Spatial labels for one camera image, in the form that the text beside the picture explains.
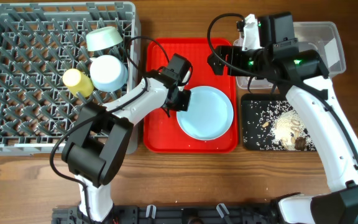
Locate light blue bowl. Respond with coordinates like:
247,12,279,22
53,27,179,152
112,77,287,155
89,55,128,92

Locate light blue plate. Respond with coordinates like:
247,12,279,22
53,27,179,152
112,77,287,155
177,86,234,141

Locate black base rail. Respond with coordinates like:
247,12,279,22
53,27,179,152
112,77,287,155
52,202,279,224

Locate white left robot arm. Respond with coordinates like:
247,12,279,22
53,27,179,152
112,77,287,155
62,54,193,223

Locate black waste tray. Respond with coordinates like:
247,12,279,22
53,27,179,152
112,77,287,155
240,93,318,152

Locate green bowl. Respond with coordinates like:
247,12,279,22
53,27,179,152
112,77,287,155
86,26,123,52

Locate clear plastic bin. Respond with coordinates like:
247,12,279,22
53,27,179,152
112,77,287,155
232,21,347,90

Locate yellow plastic cup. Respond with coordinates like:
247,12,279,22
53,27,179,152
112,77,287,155
62,68,94,97

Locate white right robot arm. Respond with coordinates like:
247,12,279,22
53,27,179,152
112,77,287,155
208,12,358,223

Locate red plastic tray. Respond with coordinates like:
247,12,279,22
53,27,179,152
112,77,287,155
144,38,239,154

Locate rice and meat leftovers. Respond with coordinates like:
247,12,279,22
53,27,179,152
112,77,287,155
243,99,316,152

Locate grey dishwasher rack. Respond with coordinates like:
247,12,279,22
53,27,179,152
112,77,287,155
0,1,141,156

